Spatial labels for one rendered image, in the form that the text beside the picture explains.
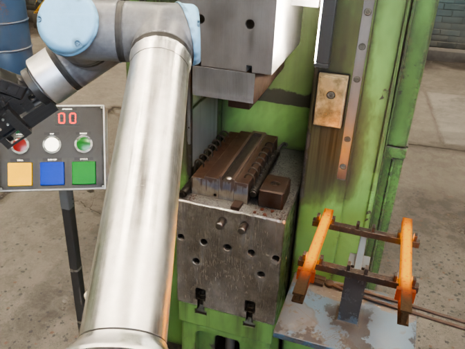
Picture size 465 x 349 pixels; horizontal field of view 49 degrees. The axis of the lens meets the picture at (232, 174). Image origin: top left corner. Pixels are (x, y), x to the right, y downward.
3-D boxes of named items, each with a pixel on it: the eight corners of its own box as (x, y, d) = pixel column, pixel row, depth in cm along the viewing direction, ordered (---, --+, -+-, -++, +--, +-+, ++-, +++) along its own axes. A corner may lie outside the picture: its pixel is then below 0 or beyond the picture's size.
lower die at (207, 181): (247, 203, 172) (248, 181, 168) (192, 192, 177) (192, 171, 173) (276, 154, 207) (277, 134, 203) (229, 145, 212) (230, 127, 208)
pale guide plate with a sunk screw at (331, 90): (340, 129, 163) (348, 77, 155) (312, 124, 165) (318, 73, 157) (341, 126, 164) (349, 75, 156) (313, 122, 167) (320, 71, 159)
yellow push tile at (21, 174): (32, 185, 164) (31, 162, 164) (7, 186, 163) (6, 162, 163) (33, 185, 166) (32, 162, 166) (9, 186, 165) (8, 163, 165)
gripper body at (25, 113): (5, 152, 90) (61, 114, 90) (-33, 119, 84) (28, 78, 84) (2, 131, 95) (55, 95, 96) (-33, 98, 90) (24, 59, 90)
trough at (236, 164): (234, 183, 170) (234, 179, 169) (219, 180, 171) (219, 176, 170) (266, 136, 205) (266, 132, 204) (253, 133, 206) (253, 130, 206)
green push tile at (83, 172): (95, 184, 167) (95, 160, 167) (71, 184, 166) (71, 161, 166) (96, 184, 169) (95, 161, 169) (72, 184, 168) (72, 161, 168)
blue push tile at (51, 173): (64, 184, 165) (63, 161, 166) (40, 185, 165) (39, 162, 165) (65, 184, 167) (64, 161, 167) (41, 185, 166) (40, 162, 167)
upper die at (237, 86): (253, 104, 155) (254, 73, 151) (192, 95, 160) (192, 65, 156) (284, 68, 190) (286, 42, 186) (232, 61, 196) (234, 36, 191)
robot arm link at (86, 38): (113, -13, 72) (129, 13, 84) (30, -17, 72) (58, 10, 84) (111, 54, 72) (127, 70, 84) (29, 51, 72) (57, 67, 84)
